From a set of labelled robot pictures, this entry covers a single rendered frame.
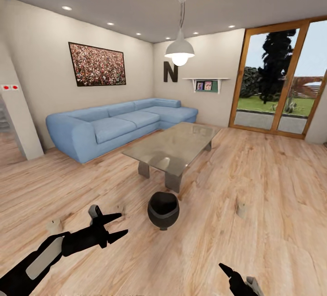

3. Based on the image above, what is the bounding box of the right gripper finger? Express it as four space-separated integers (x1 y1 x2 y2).
219 263 235 277

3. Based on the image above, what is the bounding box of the cauldron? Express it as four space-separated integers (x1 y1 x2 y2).
148 192 179 231

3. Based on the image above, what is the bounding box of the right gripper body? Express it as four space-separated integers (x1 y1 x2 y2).
228 272 258 296

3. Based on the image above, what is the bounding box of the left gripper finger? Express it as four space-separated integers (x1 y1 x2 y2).
105 230 128 244
96 213 121 233

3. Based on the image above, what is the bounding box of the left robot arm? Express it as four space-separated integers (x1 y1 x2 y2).
0 205 128 296

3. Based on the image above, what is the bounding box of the pillar candle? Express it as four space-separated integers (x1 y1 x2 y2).
113 204 125 221
46 218 64 236
237 202 249 219

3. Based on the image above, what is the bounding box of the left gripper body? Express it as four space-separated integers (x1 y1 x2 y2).
75 217 107 252

